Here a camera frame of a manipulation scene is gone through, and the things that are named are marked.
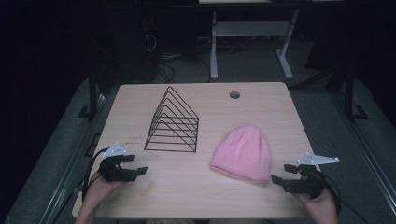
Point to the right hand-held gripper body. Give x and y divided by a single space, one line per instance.
306 184

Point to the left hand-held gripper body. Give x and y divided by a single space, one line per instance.
115 170

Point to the pink knitted beanie hat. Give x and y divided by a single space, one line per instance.
244 154

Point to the person's right hand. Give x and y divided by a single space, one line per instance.
323 207

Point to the person's left hand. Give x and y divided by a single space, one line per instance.
95 196

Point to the black metal stand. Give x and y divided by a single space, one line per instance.
350 93
92 93

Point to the dark computer tower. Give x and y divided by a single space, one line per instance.
137 46

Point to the white metal desk frame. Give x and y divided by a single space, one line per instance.
249 28

